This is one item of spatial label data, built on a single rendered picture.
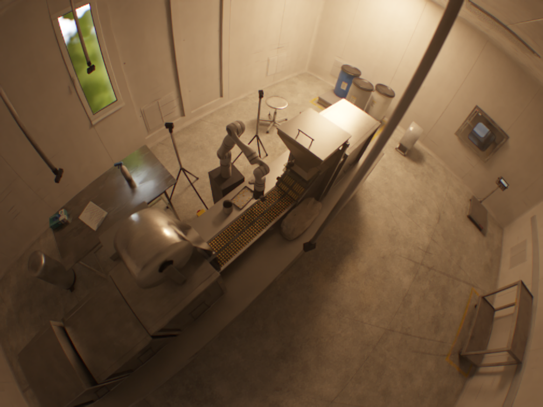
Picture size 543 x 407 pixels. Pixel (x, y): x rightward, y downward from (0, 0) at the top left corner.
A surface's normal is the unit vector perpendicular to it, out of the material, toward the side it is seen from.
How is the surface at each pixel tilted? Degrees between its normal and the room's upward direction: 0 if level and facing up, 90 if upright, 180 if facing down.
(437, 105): 90
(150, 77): 90
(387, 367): 0
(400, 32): 90
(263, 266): 0
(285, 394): 0
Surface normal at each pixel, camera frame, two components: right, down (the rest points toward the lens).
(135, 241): 0.01, -0.42
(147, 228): 0.28, -0.64
